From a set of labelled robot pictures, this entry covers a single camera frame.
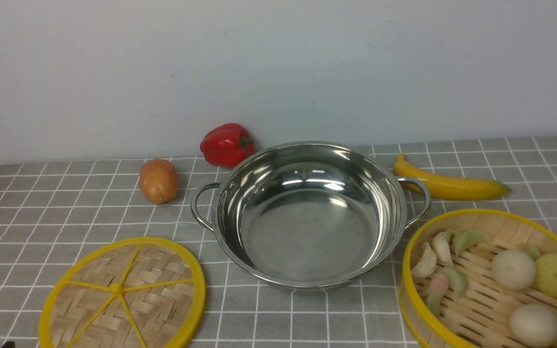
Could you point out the stainless steel pot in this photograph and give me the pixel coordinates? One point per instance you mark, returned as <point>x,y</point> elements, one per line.
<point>309,215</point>

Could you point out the yellow bamboo steamer basket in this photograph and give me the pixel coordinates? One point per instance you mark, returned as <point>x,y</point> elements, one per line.
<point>480,318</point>

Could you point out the yellow woven steamer lid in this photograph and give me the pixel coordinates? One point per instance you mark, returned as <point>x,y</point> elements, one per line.
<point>143,292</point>

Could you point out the brown potato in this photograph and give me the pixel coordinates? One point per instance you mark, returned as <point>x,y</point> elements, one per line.
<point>158,181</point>

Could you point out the small green dumpling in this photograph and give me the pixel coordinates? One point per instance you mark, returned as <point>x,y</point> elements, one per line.
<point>531,250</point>

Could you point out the pink green dumpling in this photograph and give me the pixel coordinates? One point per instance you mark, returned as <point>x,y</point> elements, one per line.
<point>435,291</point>

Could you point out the yellow banana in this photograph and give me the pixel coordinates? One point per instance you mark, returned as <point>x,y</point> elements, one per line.
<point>452,188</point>

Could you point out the white dumpling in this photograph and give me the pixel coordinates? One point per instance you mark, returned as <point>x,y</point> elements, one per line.
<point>441,245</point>
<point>426,265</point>

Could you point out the green dumpling upper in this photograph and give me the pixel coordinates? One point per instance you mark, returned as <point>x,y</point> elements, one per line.
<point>465,239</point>

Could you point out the white steamed bun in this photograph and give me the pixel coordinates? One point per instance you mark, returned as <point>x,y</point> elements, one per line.
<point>514,270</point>
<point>534,325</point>

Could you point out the white steamed bun front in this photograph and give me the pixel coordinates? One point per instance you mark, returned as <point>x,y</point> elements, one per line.
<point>534,325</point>

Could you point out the white dumpling upper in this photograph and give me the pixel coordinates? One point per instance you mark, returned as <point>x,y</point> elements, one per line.
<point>441,245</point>

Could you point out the green dumpling lower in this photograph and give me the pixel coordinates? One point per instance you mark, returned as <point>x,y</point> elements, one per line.
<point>457,281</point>

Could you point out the red bell pepper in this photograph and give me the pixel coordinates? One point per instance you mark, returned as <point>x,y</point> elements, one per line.
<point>227,145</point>

